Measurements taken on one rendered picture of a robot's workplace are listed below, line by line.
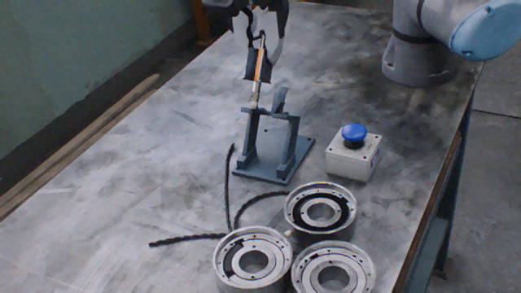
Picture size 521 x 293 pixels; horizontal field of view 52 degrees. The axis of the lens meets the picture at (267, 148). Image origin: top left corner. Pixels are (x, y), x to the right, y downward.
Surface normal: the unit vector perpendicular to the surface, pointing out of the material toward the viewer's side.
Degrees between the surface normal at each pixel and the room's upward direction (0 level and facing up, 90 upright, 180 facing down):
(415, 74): 73
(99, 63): 90
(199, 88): 0
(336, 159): 90
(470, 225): 0
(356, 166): 90
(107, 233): 0
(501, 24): 97
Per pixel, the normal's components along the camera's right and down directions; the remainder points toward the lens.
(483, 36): 0.32, 0.65
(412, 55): -0.47, 0.31
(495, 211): -0.09, -0.79
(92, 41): 0.88, 0.22
